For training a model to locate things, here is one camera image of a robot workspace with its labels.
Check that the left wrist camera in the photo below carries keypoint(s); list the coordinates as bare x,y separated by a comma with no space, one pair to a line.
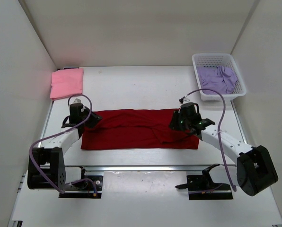
76,101

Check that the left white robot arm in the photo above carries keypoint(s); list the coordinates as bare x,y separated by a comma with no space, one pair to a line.
46,167

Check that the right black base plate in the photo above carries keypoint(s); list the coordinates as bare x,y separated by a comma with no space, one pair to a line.
202,187

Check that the lavender t shirt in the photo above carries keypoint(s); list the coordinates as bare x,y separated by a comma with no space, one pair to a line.
221,79

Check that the red t shirt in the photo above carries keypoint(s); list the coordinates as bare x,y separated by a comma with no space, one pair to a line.
129,128

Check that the white plastic basket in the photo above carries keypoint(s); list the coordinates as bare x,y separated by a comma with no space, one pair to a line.
212,60

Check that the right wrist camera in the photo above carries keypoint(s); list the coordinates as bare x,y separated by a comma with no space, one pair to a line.
184,100

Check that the aluminium rail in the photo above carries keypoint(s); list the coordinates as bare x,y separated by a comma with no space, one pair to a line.
153,168

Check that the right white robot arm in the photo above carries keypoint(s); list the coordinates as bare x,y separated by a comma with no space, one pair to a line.
254,170

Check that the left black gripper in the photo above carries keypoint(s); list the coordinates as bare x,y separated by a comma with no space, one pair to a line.
95,119

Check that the pink t shirt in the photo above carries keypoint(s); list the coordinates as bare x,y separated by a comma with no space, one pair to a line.
66,83

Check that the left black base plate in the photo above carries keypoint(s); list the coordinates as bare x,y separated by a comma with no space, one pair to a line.
85,190

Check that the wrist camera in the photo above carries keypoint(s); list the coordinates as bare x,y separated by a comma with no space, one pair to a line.
184,100
76,101

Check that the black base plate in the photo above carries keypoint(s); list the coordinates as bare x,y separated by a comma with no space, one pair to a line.
85,190
202,187

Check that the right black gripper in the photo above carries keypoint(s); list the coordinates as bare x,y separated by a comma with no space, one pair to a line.
174,124

